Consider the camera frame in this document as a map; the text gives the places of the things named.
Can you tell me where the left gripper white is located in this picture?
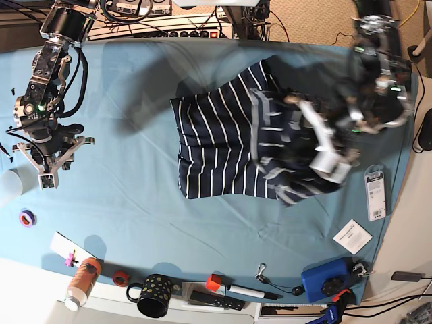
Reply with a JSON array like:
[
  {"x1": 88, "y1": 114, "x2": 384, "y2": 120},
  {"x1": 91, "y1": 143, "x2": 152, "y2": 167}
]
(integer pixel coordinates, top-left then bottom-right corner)
[{"x1": 283, "y1": 94, "x2": 364, "y2": 159}]

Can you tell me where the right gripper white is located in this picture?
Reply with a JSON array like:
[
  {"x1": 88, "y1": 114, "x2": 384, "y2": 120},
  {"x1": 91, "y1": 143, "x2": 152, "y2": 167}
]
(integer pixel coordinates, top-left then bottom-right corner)
[{"x1": 12, "y1": 136, "x2": 95, "y2": 175}]

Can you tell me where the navy white striped t-shirt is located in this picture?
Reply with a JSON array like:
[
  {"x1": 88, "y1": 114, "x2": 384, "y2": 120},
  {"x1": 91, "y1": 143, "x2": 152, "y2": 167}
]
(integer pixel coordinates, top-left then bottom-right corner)
[{"x1": 171, "y1": 59, "x2": 340, "y2": 207}]

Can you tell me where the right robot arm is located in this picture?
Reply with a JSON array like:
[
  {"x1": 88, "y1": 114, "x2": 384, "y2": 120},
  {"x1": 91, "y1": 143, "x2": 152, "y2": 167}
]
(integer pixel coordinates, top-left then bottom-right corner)
[{"x1": 6, "y1": 1, "x2": 98, "y2": 188}]

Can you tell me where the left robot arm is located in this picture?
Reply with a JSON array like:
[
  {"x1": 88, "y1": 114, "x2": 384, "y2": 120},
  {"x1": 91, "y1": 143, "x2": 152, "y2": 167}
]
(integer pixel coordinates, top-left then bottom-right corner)
[{"x1": 277, "y1": 1, "x2": 413, "y2": 163}]

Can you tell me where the translucent white cup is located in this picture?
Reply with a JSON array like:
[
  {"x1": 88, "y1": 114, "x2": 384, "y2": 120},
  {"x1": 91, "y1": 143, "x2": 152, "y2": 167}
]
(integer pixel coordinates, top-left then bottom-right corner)
[{"x1": 0, "y1": 170, "x2": 23, "y2": 207}]

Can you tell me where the purple tape roll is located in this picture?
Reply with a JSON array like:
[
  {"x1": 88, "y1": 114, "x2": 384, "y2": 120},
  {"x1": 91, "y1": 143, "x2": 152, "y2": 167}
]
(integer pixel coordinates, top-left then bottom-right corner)
[{"x1": 19, "y1": 209, "x2": 36, "y2": 227}]

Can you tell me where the teal table cloth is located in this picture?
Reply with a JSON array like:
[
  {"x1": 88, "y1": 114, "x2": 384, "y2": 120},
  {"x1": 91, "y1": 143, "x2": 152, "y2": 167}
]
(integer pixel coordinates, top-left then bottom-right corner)
[{"x1": 1, "y1": 38, "x2": 413, "y2": 288}]

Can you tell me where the white paper sheet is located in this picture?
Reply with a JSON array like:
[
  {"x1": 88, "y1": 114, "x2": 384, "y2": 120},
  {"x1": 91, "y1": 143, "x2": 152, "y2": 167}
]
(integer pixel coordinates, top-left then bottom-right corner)
[{"x1": 49, "y1": 232, "x2": 95, "y2": 265}]

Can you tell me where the clear plastic blister pack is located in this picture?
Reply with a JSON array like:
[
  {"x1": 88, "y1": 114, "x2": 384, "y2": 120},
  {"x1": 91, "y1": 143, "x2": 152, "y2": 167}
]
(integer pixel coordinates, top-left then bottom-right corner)
[{"x1": 364, "y1": 165, "x2": 386, "y2": 222}]

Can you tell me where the black computer mouse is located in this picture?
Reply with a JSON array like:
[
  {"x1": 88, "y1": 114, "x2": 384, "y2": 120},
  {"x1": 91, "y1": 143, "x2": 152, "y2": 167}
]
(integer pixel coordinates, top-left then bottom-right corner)
[{"x1": 418, "y1": 109, "x2": 432, "y2": 151}]

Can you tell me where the white square paper packet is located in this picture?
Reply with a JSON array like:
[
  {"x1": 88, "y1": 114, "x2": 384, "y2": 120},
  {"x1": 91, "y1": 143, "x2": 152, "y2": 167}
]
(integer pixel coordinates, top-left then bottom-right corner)
[{"x1": 333, "y1": 219, "x2": 372, "y2": 255}]

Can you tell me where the orange bottle white cap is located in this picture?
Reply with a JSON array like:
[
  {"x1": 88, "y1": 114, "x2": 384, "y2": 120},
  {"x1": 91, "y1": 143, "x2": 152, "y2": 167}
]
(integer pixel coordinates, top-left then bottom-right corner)
[{"x1": 64, "y1": 257, "x2": 102, "y2": 311}]

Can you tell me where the red tape roll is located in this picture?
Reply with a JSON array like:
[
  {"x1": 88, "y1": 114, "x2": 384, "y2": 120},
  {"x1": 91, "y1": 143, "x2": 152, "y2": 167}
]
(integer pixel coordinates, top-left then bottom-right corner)
[{"x1": 112, "y1": 271, "x2": 130, "y2": 287}]

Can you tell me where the silver carabiner keyring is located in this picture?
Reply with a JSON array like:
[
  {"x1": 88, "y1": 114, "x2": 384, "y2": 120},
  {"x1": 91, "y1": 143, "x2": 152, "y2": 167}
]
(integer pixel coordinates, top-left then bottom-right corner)
[{"x1": 352, "y1": 263, "x2": 374, "y2": 277}]

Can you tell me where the blue plastic box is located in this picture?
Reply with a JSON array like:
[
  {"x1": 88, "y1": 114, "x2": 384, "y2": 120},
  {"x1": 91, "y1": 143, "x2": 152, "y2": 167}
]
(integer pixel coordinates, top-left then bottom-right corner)
[{"x1": 301, "y1": 258, "x2": 353, "y2": 303}]

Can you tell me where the black power strip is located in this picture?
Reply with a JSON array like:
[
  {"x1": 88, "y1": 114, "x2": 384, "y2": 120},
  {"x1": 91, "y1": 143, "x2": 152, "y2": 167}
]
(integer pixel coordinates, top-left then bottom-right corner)
[{"x1": 144, "y1": 30, "x2": 220, "y2": 38}]

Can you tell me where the black knob on box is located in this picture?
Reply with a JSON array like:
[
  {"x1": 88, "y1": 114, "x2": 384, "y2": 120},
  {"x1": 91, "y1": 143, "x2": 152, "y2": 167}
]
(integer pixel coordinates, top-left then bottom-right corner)
[{"x1": 321, "y1": 277, "x2": 345, "y2": 297}]

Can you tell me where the black mug gold pattern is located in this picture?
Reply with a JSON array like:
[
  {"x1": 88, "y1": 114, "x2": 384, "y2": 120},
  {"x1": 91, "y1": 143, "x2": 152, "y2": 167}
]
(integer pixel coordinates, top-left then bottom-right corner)
[{"x1": 126, "y1": 274, "x2": 173, "y2": 319}]

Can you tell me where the black power adapter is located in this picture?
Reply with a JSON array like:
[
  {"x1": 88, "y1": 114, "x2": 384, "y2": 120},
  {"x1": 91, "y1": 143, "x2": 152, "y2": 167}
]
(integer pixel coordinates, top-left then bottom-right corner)
[{"x1": 391, "y1": 271, "x2": 423, "y2": 282}]

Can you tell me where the white black marker pen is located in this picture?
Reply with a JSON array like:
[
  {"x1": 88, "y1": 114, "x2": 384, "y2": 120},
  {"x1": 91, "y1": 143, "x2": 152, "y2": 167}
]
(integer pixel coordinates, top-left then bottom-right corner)
[{"x1": 226, "y1": 285, "x2": 281, "y2": 300}]

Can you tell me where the blue orange clamp bottom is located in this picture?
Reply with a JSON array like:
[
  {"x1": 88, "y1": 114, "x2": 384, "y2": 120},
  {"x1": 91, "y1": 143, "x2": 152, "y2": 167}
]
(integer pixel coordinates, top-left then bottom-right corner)
[{"x1": 309, "y1": 289, "x2": 355, "y2": 324}]

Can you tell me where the orange red cube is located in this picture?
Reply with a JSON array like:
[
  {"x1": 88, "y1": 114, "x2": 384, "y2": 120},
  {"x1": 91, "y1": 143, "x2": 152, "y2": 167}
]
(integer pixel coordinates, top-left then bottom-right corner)
[{"x1": 205, "y1": 274, "x2": 222, "y2": 292}]

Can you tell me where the black remote control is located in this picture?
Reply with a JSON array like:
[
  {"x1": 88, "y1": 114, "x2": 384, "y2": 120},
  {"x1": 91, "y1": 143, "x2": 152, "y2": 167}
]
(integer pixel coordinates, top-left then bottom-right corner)
[{"x1": 190, "y1": 290, "x2": 246, "y2": 311}]

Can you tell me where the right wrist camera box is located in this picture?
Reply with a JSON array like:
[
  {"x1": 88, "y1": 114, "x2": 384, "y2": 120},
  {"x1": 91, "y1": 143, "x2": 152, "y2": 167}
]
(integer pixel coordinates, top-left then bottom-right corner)
[{"x1": 38, "y1": 172, "x2": 59, "y2": 190}]

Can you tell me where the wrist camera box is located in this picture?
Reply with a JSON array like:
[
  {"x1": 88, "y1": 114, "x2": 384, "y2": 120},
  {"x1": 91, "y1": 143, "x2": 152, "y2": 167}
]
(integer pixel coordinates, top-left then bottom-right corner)
[
  {"x1": 309, "y1": 151, "x2": 351, "y2": 184},
  {"x1": 38, "y1": 172, "x2": 59, "y2": 190}
]

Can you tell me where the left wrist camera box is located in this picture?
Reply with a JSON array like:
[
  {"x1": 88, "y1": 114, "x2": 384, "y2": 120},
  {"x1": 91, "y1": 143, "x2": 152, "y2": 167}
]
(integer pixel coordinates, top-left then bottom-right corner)
[{"x1": 309, "y1": 151, "x2": 351, "y2": 184}]

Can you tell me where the black lanyard with clip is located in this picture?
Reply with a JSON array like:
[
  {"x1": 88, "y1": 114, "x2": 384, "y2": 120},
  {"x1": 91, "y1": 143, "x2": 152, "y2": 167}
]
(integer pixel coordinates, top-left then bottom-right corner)
[{"x1": 256, "y1": 263, "x2": 305, "y2": 297}]

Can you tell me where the yellow cable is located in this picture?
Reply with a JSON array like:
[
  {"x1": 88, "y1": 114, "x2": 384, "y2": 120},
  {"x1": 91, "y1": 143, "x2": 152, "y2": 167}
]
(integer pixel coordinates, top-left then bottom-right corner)
[{"x1": 398, "y1": 0, "x2": 421, "y2": 30}]

